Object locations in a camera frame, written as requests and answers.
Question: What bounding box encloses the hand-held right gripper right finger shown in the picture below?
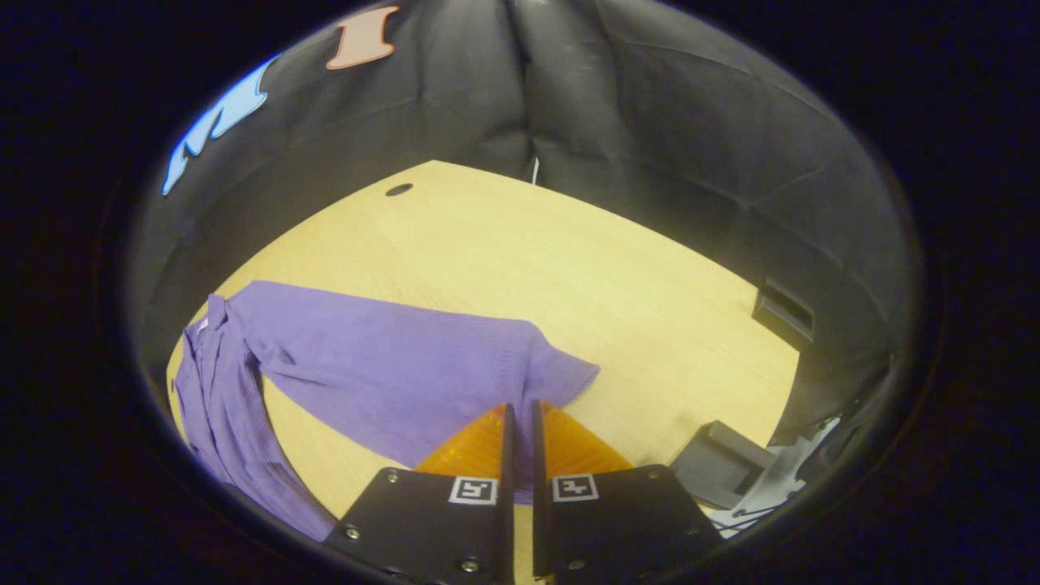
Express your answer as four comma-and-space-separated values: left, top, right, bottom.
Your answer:
532, 400, 724, 582

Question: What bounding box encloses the purple button shirt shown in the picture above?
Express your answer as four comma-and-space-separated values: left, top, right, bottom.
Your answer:
173, 280, 602, 543

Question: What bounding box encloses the black backdrop cloth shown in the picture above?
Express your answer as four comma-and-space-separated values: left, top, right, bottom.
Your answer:
130, 0, 915, 456

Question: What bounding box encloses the black box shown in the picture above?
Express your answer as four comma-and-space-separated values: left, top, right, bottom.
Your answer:
752, 276, 816, 350
670, 420, 777, 511

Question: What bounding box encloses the pale grey fabric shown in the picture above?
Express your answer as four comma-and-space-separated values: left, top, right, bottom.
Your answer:
707, 416, 846, 533

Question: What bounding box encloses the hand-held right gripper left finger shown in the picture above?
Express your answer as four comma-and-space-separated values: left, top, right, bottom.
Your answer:
323, 402, 517, 585

